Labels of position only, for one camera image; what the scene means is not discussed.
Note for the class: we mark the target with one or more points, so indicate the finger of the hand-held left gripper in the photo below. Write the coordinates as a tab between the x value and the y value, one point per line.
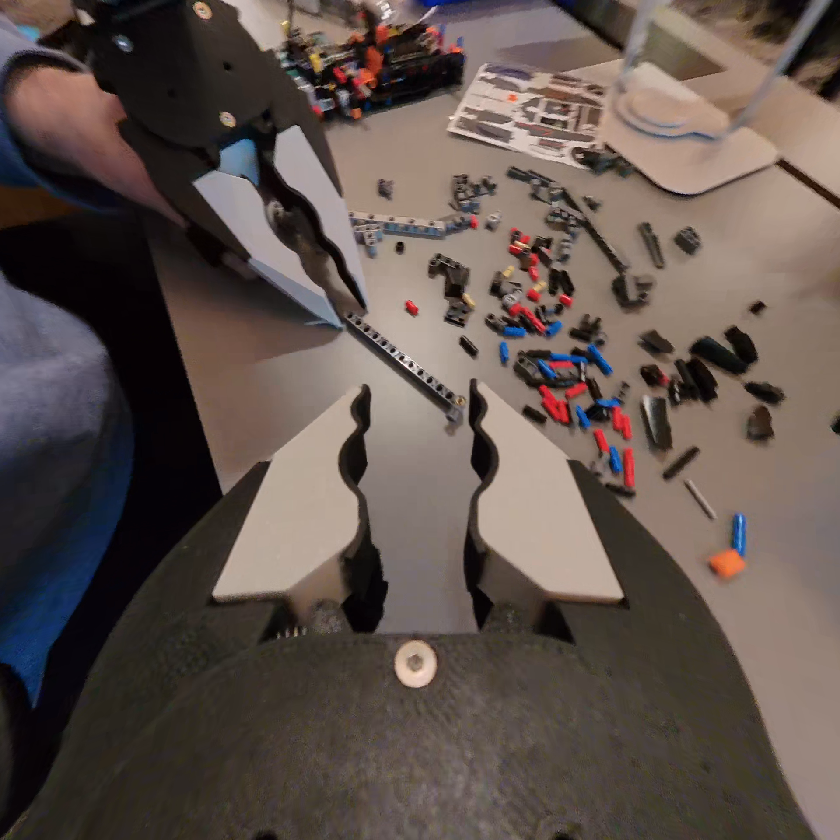
315	197
243	223

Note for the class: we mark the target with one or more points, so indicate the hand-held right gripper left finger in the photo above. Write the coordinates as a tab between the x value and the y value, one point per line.
295	525

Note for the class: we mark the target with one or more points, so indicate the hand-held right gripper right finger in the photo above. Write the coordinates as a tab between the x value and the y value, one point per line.
544	525

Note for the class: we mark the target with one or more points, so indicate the pile of small lego pieces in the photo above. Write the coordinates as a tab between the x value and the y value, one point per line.
558	407

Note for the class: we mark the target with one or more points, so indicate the small grey lego connector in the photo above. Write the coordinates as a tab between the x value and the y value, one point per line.
455	417

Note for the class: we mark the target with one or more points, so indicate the long black lego beam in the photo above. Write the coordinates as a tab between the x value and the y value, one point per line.
400	358

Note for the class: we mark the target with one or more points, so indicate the person's left forearm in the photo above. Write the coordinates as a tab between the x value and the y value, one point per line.
13	59

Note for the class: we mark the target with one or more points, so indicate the dark grey lego cross connector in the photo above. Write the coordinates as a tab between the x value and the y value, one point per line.
385	188

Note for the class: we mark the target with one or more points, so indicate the light grey T-shaped lego beam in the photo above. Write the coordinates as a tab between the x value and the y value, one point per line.
373	241

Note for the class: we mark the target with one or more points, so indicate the long light grey lego beam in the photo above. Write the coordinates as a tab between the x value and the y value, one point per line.
400	226

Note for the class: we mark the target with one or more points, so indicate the partly built lego model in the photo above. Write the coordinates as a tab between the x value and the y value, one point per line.
387	65

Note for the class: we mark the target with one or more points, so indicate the angled lego beam with panel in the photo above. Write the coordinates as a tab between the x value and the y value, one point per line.
449	269

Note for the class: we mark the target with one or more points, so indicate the orange round lego piece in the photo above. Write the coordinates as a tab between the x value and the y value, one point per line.
727	563

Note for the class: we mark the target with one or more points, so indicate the long dark grey lego plate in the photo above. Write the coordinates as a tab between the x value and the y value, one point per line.
604	244

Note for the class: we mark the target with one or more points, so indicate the dark lego gear assembly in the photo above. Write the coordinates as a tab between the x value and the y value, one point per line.
600	161

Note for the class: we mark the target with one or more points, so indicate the person's left hand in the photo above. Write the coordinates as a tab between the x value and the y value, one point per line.
72	138

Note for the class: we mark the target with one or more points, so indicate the person's blue grey clothing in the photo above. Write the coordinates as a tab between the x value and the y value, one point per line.
52	459

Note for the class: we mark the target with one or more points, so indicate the white rounded base plate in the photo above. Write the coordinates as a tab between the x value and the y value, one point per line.
695	164

